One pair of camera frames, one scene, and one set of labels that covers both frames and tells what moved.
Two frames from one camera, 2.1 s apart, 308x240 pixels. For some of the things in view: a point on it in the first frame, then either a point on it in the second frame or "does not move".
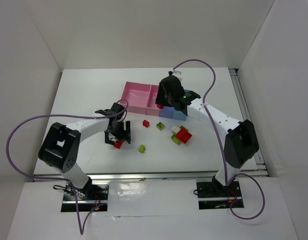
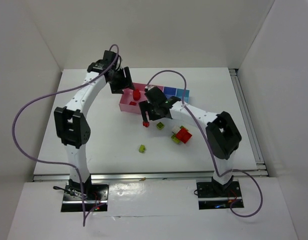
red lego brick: [118, 144] → [136, 94]
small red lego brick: [145, 123] does not move
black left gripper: [117, 133] → [128, 78]
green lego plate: [174, 139] does not move
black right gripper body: [163, 97] → [145, 107]
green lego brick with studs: [160, 126] does not move
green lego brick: [141, 148] does not move
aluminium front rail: [255, 175] does not move
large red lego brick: [183, 135] does not move
